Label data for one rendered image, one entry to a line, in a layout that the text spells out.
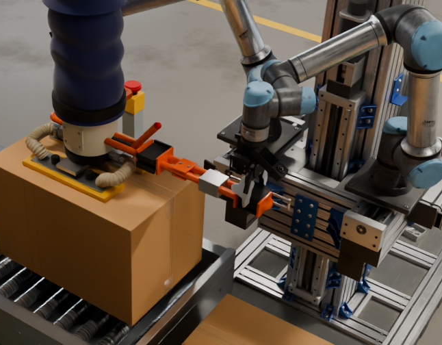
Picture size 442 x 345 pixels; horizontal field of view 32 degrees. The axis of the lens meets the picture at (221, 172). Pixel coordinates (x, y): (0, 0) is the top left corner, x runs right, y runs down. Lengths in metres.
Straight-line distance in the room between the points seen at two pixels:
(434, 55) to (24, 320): 1.53
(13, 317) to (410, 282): 1.71
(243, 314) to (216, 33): 3.46
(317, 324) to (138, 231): 1.13
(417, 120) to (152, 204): 0.82
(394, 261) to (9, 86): 2.78
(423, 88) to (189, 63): 3.39
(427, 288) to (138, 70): 2.69
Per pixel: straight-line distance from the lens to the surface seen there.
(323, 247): 2.73
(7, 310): 2.67
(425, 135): 2.25
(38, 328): 2.59
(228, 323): 2.66
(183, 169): 2.25
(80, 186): 2.40
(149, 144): 2.35
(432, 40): 2.07
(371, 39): 2.17
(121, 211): 2.32
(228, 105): 4.91
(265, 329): 2.66
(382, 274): 3.46
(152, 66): 5.33
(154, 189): 2.41
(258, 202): 2.13
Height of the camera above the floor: 2.47
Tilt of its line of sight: 35 degrees down
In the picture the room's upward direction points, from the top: 4 degrees clockwise
